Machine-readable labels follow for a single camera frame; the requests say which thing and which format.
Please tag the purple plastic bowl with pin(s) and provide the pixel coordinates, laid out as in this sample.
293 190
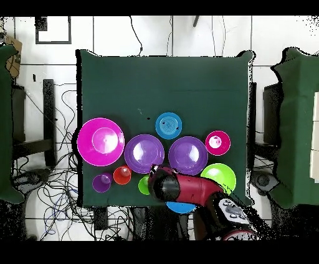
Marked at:
139 162
184 162

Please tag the blue ribbed small bowl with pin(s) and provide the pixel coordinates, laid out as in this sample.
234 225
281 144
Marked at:
169 132

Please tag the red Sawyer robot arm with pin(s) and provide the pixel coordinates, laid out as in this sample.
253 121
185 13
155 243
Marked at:
199 189

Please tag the green plastic cup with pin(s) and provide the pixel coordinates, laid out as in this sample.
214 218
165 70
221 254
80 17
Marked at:
143 185

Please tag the blue deep plastic bowl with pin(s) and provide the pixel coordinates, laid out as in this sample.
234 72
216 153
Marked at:
180 208

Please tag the orange plastic cup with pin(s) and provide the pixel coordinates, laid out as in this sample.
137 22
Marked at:
119 178

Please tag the green plastic bowl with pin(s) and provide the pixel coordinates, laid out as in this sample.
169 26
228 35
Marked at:
219 174

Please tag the red plastic bowl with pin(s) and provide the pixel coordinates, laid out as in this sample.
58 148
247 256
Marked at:
221 149

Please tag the purple plastic cup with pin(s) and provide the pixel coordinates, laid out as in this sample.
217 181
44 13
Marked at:
99 185

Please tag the pink plastic bowl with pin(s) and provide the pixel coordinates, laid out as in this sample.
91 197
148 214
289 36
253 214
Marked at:
99 149

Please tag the black power strip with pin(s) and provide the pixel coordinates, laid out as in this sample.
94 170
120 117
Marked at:
101 218

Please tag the dark green tablecloth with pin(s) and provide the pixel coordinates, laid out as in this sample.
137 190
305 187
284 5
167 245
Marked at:
162 82

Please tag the black upright bar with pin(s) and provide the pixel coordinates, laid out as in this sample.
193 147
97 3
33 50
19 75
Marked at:
252 112

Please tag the black box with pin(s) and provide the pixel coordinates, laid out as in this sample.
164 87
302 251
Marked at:
271 112

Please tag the black metal stand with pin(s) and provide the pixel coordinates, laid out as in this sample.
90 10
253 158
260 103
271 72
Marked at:
49 112

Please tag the green cloth covered table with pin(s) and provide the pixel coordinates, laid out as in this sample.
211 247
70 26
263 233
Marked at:
299 124
5 124

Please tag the dark short rod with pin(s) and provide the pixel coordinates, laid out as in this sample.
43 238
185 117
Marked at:
196 21

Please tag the black cabinet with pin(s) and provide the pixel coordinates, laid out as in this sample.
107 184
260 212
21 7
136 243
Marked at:
18 112

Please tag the brown cardboard box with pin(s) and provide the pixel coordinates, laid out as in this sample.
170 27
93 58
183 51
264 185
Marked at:
13 62

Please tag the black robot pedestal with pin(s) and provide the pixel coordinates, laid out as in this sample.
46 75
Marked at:
159 224

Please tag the dark pedestal leg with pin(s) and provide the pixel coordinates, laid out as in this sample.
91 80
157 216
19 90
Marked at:
32 175
264 179

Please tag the black square floor frame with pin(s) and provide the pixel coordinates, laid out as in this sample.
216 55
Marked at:
53 42

